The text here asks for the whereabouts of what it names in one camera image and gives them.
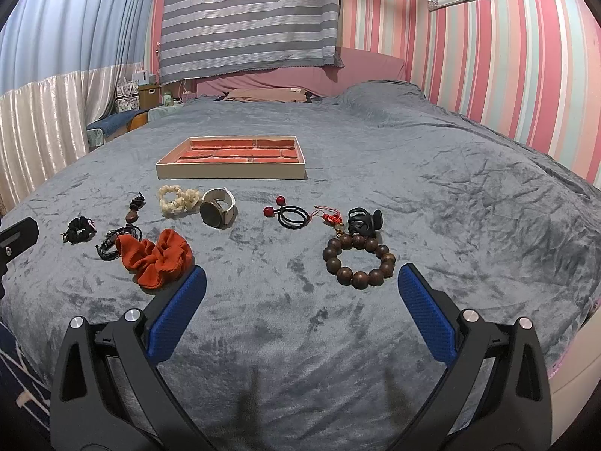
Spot blue cloth on side table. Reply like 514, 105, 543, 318
86, 110, 145, 138

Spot beige tray with brick lining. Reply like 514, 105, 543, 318
156, 135, 307, 180

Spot red tassel charm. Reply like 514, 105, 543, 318
311, 206, 344, 234

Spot white satin curtain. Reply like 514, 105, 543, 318
1, 63, 142, 210

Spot patterned fabric bag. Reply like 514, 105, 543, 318
114, 76, 140, 113

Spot tan pillow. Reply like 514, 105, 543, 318
223, 88, 308, 103

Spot black hair tie red beads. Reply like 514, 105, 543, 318
263, 195, 311, 230

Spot black hair claw clip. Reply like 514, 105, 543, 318
347, 208, 383, 237

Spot brown wooden bead bracelet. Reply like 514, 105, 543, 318
322, 232, 397, 291

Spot grey plush bed blanket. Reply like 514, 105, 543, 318
1, 82, 600, 450

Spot cream fabric scrunchie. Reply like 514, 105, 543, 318
157, 185, 202, 217

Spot brown storage box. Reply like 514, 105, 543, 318
139, 83, 162, 110

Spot grey striped hanging sheet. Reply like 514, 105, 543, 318
159, 0, 342, 83

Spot black scrunchie with charm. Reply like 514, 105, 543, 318
62, 216, 97, 245

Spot orange fabric scrunchie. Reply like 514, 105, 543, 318
115, 229, 193, 290

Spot black braided leather bracelet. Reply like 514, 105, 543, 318
95, 224, 144, 262

